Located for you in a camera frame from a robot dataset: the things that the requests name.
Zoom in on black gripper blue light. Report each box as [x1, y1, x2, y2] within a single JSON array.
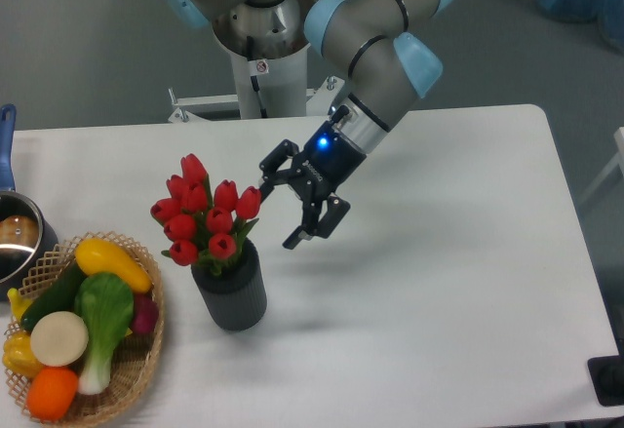
[[258, 103, 389, 250]]

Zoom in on red tulip bouquet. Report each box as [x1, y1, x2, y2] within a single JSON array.
[[150, 154, 262, 277]]

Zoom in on dark grey ribbed vase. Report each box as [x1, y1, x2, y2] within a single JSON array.
[[191, 239, 267, 331]]

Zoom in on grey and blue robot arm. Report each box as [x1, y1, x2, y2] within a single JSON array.
[[166, 0, 452, 249]]

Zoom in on purple radish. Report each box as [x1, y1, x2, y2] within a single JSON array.
[[130, 294, 159, 335]]

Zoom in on yellow squash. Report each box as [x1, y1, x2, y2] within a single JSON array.
[[74, 238, 152, 293]]

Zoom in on green bok choy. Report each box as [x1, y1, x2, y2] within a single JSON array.
[[74, 272, 134, 396]]

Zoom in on dark green cucumber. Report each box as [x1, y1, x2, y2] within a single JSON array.
[[19, 262, 87, 332]]

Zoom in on cream round slice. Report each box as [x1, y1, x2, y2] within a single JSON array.
[[30, 311, 89, 367]]

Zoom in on yellow banana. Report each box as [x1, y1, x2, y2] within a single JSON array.
[[7, 288, 32, 322]]

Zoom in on orange fruit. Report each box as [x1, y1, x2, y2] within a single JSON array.
[[26, 367, 78, 421]]

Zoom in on yellow bell pepper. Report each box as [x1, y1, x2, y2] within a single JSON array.
[[2, 331, 44, 379]]

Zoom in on white furniture leg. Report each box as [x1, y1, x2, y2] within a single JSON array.
[[578, 127, 623, 210]]

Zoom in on black device at table edge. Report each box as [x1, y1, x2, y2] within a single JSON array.
[[587, 356, 623, 407]]

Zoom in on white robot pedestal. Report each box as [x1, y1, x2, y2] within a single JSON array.
[[168, 48, 345, 123]]

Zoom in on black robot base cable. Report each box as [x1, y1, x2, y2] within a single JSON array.
[[245, 35, 268, 119]]

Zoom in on blue handled saucepan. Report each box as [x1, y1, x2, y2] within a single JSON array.
[[1, 103, 58, 303]]

